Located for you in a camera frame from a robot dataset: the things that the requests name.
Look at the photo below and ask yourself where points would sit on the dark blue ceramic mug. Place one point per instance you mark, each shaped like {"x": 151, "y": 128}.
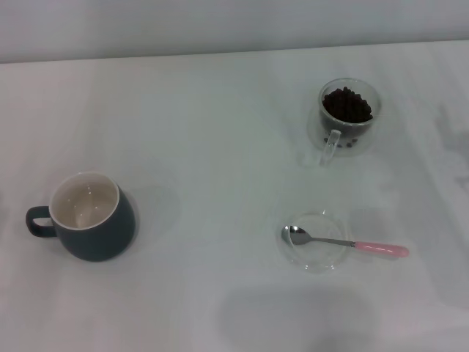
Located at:
{"x": 95, "y": 242}

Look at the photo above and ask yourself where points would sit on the heap of coffee beans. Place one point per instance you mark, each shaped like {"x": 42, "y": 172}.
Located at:
{"x": 348, "y": 104}

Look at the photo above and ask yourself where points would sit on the empty clear glass saucer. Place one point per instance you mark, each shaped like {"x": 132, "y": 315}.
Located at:
{"x": 315, "y": 258}

